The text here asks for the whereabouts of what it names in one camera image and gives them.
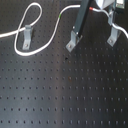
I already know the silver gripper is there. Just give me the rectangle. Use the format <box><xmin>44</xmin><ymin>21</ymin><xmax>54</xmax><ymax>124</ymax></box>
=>
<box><xmin>73</xmin><ymin>0</ymin><xmax>124</xmax><ymax>36</ymax></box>

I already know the white cable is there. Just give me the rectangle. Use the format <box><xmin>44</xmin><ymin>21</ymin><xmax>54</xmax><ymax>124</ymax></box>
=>
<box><xmin>0</xmin><ymin>2</ymin><xmax>128</xmax><ymax>57</ymax></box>

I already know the right metal cable clip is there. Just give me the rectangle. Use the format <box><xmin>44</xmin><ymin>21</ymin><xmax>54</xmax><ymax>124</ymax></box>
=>
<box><xmin>107</xmin><ymin>27</ymin><xmax>120</xmax><ymax>46</ymax></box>

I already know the left metal cable clip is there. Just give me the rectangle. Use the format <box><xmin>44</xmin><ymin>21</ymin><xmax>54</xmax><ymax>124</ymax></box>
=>
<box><xmin>22</xmin><ymin>25</ymin><xmax>33</xmax><ymax>50</ymax></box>

